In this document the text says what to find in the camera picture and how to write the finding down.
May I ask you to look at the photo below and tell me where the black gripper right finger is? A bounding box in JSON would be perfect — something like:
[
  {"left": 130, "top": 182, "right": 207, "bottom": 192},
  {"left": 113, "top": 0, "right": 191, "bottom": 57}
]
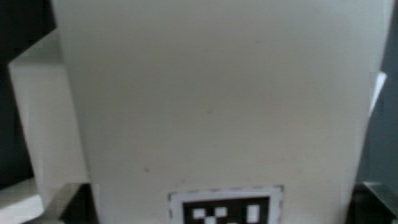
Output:
[{"left": 347, "top": 182, "right": 398, "bottom": 224}]

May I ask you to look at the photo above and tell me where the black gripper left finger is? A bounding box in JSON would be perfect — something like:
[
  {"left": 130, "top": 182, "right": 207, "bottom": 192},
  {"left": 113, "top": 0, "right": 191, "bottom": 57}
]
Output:
[{"left": 42, "top": 183, "right": 98, "bottom": 224}]

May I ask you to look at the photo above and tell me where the white cabinet body box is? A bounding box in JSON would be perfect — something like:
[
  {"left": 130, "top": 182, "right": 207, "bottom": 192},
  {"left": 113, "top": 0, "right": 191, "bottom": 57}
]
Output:
[{"left": 11, "top": 31, "right": 386, "bottom": 216}]

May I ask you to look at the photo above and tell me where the white cabinet top block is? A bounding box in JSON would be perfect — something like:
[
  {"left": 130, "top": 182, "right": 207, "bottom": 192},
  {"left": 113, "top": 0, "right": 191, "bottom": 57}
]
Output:
[{"left": 54, "top": 0, "right": 395, "bottom": 224}]

